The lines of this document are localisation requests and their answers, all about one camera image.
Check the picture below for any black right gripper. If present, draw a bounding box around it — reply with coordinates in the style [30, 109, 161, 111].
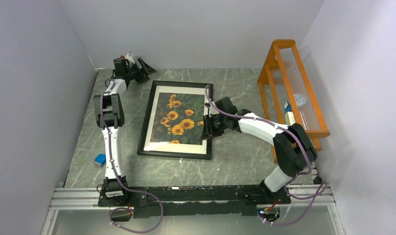
[200, 114, 227, 141]

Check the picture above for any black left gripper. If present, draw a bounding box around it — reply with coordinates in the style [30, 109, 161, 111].
[126, 58, 157, 85]

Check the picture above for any black picture frame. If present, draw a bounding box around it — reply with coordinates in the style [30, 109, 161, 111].
[137, 80, 214, 161]

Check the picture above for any sunflower photo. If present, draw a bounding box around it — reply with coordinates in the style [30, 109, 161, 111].
[150, 93, 205, 145]

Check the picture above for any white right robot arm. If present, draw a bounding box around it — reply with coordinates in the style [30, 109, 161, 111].
[201, 97, 317, 203]

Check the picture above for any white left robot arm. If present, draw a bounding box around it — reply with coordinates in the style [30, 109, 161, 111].
[93, 51, 157, 206]

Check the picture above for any white box in shelf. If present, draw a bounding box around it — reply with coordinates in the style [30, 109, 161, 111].
[284, 101, 296, 125]

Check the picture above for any orange wooden shelf rack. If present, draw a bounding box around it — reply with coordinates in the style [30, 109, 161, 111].
[257, 39, 330, 151]

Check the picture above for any blue small object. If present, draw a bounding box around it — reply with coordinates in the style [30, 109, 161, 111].
[94, 154, 106, 167]

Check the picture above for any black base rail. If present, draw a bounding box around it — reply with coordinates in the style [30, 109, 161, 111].
[97, 185, 291, 218]

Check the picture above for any aluminium table rail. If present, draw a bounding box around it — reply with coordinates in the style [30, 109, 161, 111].
[43, 176, 345, 235]

